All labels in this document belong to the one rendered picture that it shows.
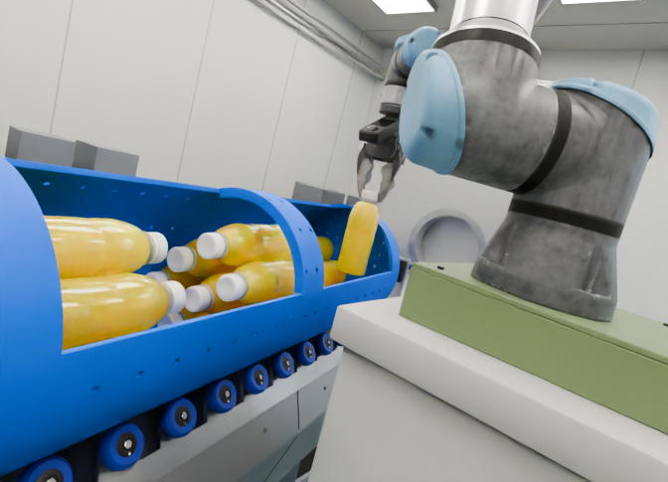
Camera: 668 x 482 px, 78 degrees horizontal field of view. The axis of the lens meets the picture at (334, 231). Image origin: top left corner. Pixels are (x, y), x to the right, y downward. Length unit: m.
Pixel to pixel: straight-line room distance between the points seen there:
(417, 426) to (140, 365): 0.27
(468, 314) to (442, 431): 0.12
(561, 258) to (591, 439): 0.17
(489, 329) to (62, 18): 3.89
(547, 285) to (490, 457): 0.17
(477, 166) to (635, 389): 0.23
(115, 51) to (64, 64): 0.42
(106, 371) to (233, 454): 0.32
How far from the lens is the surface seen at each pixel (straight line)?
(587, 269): 0.49
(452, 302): 0.46
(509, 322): 0.45
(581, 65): 5.74
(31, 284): 0.35
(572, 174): 0.48
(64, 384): 0.38
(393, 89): 0.97
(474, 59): 0.45
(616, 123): 0.50
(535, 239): 0.48
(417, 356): 0.42
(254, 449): 0.71
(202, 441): 0.61
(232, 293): 0.61
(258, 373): 0.68
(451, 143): 0.43
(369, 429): 0.49
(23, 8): 4.00
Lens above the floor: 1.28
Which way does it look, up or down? 7 degrees down
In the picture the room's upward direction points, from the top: 14 degrees clockwise
